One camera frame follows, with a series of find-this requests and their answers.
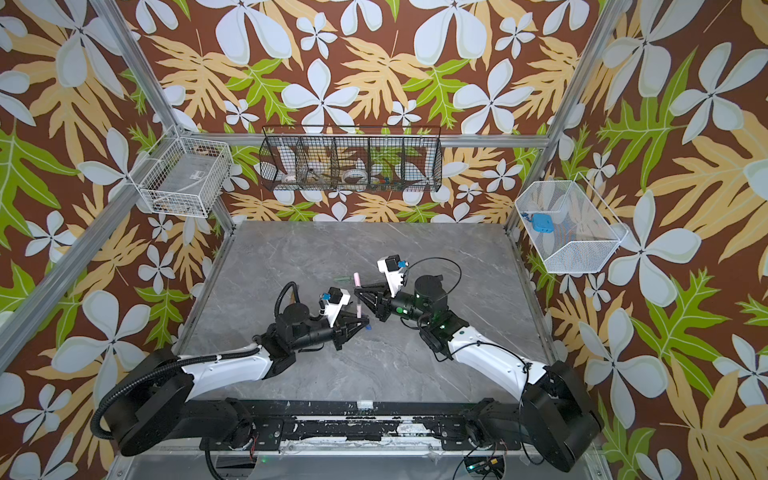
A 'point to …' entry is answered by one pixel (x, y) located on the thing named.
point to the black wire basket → (350, 158)
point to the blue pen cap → (369, 327)
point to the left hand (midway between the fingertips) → (365, 316)
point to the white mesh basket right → (586, 232)
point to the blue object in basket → (540, 222)
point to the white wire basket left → (183, 176)
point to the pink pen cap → (357, 279)
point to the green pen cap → (343, 278)
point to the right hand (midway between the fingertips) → (356, 293)
